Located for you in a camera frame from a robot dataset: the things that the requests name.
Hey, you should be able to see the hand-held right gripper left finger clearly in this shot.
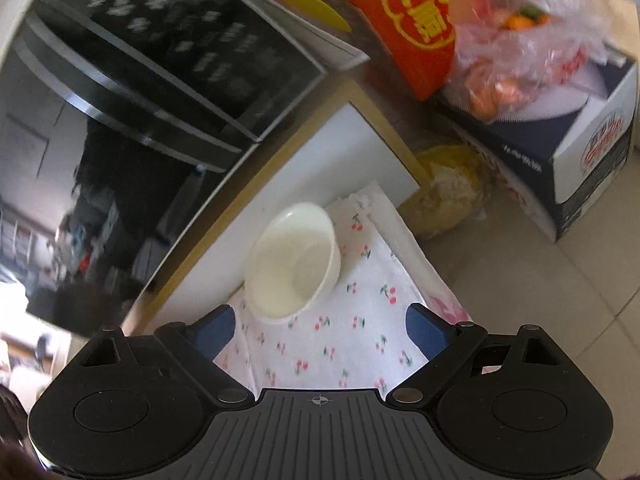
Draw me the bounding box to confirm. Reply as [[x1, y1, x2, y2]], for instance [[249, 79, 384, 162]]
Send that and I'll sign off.
[[80, 305, 249, 406]]

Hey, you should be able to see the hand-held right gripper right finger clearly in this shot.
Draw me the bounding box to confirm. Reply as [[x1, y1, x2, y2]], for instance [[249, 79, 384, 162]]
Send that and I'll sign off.
[[392, 301, 564, 405]]

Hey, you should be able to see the small white bowl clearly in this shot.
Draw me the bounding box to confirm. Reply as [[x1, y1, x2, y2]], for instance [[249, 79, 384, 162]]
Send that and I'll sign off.
[[244, 202, 343, 325]]

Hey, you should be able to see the cherry print tablecloth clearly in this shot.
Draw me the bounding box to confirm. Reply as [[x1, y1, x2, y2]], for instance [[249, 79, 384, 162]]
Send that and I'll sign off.
[[212, 182, 474, 402]]

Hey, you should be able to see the yellow plastic bag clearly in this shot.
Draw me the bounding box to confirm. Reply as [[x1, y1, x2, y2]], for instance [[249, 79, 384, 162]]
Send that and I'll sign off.
[[412, 143, 487, 239]]

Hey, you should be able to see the dark blue cardboard box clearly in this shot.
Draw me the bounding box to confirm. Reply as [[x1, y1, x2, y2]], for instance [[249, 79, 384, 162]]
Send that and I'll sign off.
[[429, 49, 640, 244]]

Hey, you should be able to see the black microwave oven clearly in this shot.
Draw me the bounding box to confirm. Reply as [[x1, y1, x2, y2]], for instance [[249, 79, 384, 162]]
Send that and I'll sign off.
[[0, 0, 372, 337]]

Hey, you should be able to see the red snack canister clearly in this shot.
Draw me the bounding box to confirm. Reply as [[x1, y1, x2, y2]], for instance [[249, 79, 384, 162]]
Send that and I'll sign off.
[[344, 0, 482, 102]]

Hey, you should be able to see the clear plastic bag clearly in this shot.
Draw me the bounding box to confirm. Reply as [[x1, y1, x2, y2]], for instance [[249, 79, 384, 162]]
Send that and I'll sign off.
[[444, 0, 627, 124]]

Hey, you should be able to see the yellow plastic piece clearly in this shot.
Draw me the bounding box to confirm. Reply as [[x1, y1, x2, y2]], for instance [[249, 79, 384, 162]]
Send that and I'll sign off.
[[287, 0, 354, 31]]

